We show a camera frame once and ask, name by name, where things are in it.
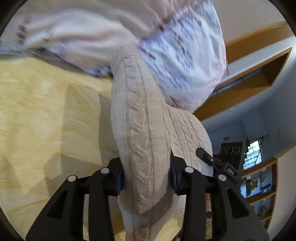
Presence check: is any beige cable knit sweater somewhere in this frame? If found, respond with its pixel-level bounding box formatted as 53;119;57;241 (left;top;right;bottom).
111;46;213;240

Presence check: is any wooden shelf unit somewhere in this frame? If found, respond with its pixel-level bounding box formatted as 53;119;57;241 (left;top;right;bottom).
240;157;278;229

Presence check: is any yellow patterned bedspread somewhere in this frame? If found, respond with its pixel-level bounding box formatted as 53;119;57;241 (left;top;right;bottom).
1;56;118;237

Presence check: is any right floral pillow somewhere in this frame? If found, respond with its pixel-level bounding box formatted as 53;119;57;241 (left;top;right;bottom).
137;1;229;113

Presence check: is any floral pillow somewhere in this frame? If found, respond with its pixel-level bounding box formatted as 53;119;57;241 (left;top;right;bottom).
137;1;229;113
1;1;180;75

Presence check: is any left floral pillow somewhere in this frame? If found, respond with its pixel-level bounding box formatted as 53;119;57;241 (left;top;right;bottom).
1;1;180;75

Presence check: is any wooden window frame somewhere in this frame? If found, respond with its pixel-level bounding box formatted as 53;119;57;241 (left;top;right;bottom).
194;23;294;121

